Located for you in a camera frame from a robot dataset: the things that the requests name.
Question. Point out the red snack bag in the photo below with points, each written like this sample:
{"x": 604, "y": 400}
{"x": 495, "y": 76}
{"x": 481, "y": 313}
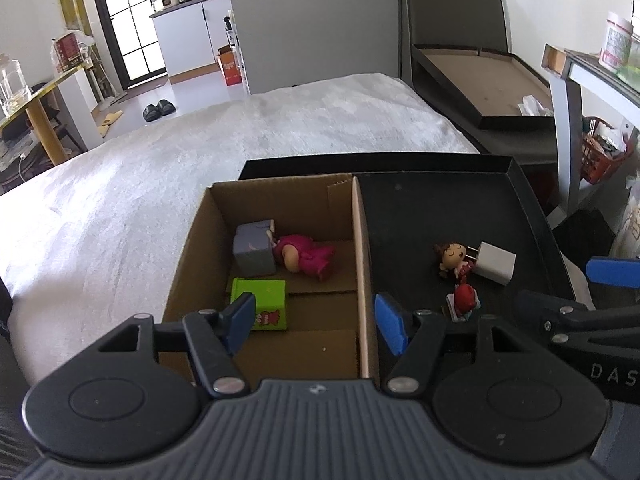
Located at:
{"x": 70, "y": 52}

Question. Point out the white kitchen cabinet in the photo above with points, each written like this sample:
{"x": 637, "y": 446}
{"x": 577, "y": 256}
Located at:
{"x": 187, "y": 40}

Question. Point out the green toy block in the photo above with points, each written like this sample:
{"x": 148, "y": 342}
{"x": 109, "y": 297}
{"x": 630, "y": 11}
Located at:
{"x": 265, "y": 295}

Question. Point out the large black box lid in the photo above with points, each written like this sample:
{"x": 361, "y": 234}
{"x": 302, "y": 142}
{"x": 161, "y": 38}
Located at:
{"x": 485, "y": 80}

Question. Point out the black spray bottle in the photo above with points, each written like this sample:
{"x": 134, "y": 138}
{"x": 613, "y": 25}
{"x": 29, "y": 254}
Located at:
{"x": 228, "y": 32}

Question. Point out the white charger plug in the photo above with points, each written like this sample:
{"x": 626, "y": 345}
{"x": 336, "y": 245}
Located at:
{"x": 495, "y": 262}

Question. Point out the tan slipper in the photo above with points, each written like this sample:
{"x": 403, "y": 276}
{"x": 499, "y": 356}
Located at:
{"x": 109, "y": 122}

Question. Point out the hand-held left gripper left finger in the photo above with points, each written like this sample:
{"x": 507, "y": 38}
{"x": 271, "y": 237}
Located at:
{"x": 240, "y": 320}

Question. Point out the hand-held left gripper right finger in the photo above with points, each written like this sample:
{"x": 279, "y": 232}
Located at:
{"x": 392, "y": 322}

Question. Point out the black glass-paned door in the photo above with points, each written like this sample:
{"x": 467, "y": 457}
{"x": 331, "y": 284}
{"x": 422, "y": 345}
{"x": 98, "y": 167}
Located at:
{"x": 130, "y": 20}

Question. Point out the pink hooded figurine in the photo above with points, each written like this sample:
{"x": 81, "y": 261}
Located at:
{"x": 302, "y": 255}

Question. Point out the wooden table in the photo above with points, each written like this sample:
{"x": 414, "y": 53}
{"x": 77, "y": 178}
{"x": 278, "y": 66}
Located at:
{"x": 45, "y": 125}

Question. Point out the white plastic jar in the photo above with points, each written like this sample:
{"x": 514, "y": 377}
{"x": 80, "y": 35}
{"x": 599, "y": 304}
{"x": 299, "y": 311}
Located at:
{"x": 616, "y": 42}

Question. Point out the shallow black tray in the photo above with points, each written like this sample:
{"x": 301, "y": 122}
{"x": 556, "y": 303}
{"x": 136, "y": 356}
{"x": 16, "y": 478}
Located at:
{"x": 425, "y": 210}

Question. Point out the brown-haired doll figurine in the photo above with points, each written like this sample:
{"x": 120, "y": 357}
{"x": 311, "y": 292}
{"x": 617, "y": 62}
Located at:
{"x": 452, "y": 257}

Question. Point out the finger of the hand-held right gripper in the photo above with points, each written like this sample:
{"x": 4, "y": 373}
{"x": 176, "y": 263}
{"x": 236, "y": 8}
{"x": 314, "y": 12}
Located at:
{"x": 545, "y": 307}
{"x": 615, "y": 272}

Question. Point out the grey toy block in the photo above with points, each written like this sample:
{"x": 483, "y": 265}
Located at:
{"x": 254, "y": 250}

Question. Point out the white fluffy blanket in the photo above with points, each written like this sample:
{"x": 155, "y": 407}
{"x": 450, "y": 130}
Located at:
{"x": 150, "y": 185}

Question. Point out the clear glass jar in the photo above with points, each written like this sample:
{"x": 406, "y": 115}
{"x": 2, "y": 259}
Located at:
{"x": 14, "y": 87}

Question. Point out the white plastic bag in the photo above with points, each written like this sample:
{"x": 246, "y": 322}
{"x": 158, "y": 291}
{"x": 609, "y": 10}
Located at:
{"x": 630, "y": 220}

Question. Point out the person's grey trousers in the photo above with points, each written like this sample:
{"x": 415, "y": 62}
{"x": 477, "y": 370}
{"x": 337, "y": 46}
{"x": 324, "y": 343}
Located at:
{"x": 625, "y": 440}

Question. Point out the brown cardboard box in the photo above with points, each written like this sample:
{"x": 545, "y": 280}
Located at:
{"x": 325, "y": 355}

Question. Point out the orange carton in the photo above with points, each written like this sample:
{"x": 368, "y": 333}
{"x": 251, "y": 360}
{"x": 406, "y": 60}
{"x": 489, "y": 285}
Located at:
{"x": 231, "y": 67}

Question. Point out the black bag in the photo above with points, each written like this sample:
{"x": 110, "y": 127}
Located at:
{"x": 582, "y": 232}

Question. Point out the black slipper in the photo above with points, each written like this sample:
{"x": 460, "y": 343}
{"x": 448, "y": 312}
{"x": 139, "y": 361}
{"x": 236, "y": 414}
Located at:
{"x": 165, "y": 107}
{"x": 151, "y": 113}

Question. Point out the crumpled white tissue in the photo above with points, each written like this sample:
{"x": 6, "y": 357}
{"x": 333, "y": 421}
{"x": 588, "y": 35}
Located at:
{"x": 535, "y": 106}

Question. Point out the grey metal desk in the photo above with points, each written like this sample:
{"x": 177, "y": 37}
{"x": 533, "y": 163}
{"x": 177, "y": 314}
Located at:
{"x": 570, "y": 110}

